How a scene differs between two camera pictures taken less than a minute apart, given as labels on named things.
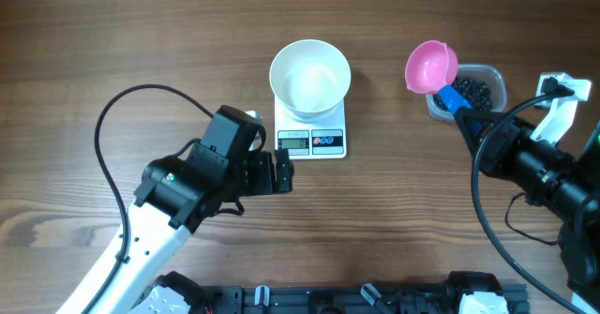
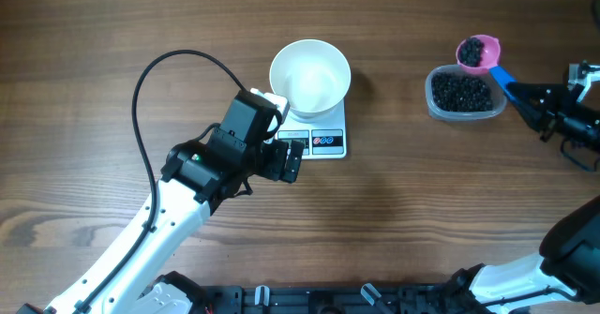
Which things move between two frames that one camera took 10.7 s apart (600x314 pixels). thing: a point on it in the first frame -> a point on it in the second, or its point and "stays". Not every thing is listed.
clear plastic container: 481,86 stays
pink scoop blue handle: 431,66 -> 480,54
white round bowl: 310,79 stays
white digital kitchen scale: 310,141 stays
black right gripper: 498,145 -> 553,104
